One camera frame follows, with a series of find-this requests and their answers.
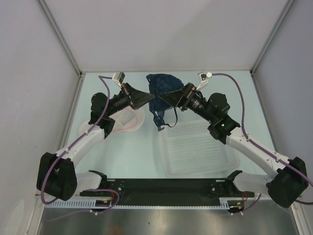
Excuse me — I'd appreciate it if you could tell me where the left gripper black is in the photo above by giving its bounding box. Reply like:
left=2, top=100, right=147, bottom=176
left=106, top=83, right=155, bottom=117

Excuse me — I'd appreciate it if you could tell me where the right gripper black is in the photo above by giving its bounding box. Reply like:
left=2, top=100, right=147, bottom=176
left=159, top=83, right=215, bottom=123

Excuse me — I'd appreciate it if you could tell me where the dark blue lace bra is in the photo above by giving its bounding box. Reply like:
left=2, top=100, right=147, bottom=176
left=146, top=73, right=184, bottom=132

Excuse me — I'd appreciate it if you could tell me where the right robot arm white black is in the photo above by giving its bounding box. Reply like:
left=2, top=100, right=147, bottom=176
left=159, top=83, right=309, bottom=208

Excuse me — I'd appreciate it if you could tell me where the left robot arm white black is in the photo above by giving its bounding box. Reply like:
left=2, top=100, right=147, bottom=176
left=36, top=83, right=155, bottom=205

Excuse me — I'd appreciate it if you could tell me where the white perforated plastic tray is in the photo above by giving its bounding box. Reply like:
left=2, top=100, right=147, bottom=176
left=158, top=119, right=240, bottom=176

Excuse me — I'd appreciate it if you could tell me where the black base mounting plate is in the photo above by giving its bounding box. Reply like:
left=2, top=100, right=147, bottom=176
left=80, top=178, right=255, bottom=206

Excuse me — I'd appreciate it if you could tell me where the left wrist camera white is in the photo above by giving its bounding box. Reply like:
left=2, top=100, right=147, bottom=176
left=112, top=71, right=125, bottom=87

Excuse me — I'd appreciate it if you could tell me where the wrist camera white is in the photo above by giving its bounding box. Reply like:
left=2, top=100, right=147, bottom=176
left=112, top=71, right=125, bottom=87
left=197, top=72, right=208, bottom=91

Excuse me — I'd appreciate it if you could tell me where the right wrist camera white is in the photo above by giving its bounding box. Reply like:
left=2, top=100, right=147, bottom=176
left=197, top=72, right=208, bottom=91

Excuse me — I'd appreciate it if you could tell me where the white slotted cable duct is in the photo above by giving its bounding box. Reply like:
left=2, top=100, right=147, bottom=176
left=45, top=197, right=245, bottom=210

